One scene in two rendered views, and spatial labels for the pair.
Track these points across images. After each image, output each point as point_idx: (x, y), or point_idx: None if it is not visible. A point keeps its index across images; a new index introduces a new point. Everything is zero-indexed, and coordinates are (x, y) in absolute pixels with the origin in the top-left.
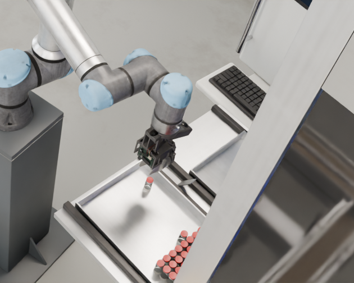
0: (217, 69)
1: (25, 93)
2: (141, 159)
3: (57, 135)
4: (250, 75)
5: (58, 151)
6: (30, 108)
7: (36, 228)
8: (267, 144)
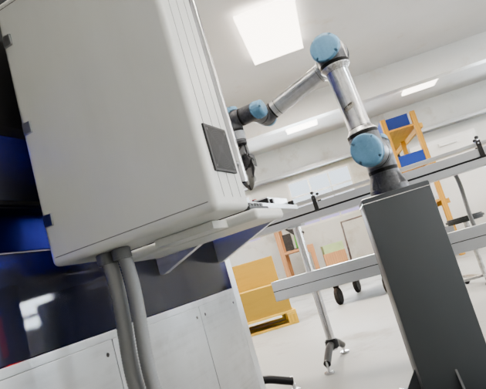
0: (266, 208)
1: None
2: (268, 197)
3: (368, 224)
4: (223, 220)
5: (379, 255)
6: (372, 186)
7: (413, 365)
8: None
